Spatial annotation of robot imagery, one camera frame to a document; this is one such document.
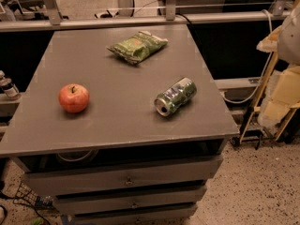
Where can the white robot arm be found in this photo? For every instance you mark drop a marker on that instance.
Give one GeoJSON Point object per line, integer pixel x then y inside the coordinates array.
{"type": "Point", "coordinates": [289, 39]}

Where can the green soda can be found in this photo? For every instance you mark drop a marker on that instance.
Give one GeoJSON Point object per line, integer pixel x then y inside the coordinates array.
{"type": "Point", "coordinates": [179, 94]}

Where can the grey metal rail frame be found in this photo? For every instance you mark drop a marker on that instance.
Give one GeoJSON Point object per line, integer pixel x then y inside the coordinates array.
{"type": "Point", "coordinates": [27, 15]}

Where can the red apple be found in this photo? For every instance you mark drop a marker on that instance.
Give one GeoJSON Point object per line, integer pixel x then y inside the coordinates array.
{"type": "Point", "coordinates": [73, 98]}

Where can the small bottle at left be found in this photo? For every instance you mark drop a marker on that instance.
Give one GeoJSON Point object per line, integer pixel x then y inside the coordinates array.
{"type": "Point", "coordinates": [8, 87]}

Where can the grey drawer cabinet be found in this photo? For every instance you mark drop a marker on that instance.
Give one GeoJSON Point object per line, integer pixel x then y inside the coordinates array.
{"type": "Point", "coordinates": [119, 161]}

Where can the yellow metal cart frame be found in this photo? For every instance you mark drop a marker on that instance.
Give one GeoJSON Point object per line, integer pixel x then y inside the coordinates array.
{"type": "Point", "coordinates": [250, 127]}

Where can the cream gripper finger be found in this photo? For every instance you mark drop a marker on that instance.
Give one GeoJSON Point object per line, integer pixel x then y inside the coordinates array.
{"type": "Point", "coordinates": [270, 43]}
{"type": "Point", "coordinates": [282, 91]}

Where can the green chip bag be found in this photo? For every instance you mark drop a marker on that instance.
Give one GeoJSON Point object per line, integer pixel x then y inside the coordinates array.
{"type": "Point", "coordinates": [138, 47]}

